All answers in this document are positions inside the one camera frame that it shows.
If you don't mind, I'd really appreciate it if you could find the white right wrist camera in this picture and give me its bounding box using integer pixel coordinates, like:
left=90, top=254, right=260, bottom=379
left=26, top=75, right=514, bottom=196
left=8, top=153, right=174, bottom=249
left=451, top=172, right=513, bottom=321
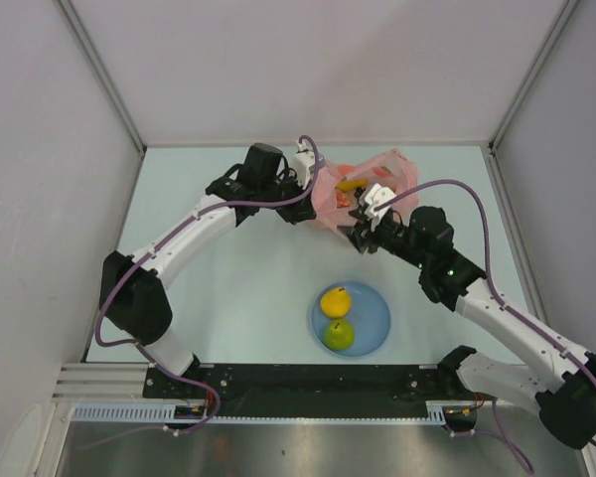
left=359, top=184, right=395, bottom=232

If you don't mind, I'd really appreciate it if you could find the green fake pear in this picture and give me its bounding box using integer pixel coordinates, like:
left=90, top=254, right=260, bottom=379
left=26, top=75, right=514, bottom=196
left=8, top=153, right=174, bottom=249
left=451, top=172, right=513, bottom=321
left=323, top=319, right=355, bottom=351

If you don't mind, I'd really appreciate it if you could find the yellow fake pear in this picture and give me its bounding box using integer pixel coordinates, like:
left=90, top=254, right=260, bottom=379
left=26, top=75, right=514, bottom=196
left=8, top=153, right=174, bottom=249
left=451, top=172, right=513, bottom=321
left=320, top=286, right=352, bottom=319

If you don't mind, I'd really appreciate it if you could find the fake watermelon slice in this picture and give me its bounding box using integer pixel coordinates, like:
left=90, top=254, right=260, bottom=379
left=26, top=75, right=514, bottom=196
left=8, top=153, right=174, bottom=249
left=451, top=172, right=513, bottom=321
left=335, top=189, right=351, bottom=209

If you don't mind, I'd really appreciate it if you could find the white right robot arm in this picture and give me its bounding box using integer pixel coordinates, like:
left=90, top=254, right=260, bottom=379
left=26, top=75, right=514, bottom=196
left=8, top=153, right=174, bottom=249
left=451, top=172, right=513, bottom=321
left=342, top=207, right=596, bottom=449

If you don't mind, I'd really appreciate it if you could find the yellow fake mango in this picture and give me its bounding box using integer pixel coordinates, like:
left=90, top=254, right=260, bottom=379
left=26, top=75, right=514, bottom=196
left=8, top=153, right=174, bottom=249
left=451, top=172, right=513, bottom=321
left=336, top=179, right=369, bottom=193

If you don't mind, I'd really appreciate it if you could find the white slotted cable duct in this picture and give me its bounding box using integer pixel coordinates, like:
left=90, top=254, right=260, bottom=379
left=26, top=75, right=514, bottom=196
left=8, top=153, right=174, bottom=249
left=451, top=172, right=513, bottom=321
left=72, top=402, right=207, bottom=423

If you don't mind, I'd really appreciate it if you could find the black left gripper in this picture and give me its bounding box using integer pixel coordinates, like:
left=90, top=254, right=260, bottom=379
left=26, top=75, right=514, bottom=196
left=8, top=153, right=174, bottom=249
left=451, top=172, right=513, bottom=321
left=259, top=170, right=316, bottom=226

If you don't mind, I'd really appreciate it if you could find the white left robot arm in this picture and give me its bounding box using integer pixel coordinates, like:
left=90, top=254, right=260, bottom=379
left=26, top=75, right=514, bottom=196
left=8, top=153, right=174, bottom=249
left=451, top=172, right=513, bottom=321
left=94, top=166, right=316, bottom=398

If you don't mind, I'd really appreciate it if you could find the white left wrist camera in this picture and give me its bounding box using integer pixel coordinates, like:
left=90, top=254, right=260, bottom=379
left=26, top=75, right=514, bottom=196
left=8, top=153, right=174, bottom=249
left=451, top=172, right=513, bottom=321
left=289, top=140, right=322, bottom=190

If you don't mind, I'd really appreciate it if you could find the blue plastic bowl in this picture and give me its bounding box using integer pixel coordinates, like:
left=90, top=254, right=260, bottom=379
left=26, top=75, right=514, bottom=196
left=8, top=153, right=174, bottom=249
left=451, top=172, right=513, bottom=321
left=307, top=280, right=391, bottom=358

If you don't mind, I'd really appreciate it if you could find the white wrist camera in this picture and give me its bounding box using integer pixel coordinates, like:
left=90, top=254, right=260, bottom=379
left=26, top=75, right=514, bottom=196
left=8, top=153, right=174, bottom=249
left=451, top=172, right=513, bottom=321
left=289, top=140, right=322, bottom=190
left=359, top=184, right=395, bottom=232

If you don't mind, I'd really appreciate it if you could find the pink plastic bag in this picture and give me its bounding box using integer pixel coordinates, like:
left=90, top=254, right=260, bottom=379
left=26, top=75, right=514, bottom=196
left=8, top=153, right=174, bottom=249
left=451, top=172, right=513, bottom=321
left=311, top=149, right=418, bottom=236

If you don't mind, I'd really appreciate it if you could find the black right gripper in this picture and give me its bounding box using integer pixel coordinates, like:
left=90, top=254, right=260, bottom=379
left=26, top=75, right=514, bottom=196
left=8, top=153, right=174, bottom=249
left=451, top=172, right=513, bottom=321
left=338, top=206, right=429, bottom=269

